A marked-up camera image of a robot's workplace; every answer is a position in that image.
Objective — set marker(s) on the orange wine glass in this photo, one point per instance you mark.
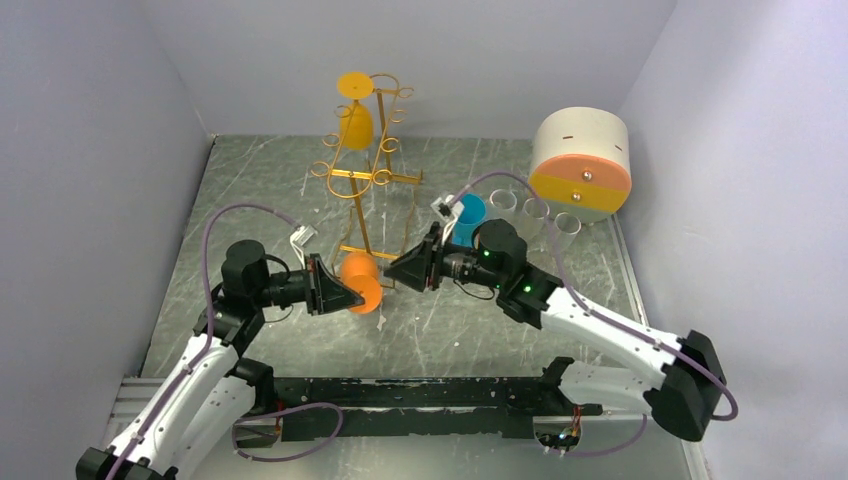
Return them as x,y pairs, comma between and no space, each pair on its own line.
359,272

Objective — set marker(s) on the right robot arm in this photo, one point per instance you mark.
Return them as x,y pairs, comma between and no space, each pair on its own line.
676,380

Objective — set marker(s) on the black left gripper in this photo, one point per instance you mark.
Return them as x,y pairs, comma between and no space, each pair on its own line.
322,291

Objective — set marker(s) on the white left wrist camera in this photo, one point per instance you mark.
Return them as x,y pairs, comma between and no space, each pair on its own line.
299,239

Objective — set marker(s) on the round beige drawer cabinet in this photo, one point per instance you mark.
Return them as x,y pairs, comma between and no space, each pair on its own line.
581,162

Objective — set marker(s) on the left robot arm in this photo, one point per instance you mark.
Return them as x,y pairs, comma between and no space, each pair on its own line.
214,384

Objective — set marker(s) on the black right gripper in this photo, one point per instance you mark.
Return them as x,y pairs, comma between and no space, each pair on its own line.
424,261

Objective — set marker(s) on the gold wire glass rack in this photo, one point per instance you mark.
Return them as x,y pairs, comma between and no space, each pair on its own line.
350,174

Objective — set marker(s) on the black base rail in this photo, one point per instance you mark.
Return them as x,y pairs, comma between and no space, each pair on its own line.
357,407

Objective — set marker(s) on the yellow wine glass right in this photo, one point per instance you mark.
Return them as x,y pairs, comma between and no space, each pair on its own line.
356,129

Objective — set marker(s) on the clear wine glass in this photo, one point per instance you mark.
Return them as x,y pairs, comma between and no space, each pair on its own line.
566,228
532,218
502,205

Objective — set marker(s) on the blue wine glass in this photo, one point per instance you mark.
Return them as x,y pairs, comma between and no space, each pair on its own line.
473,215

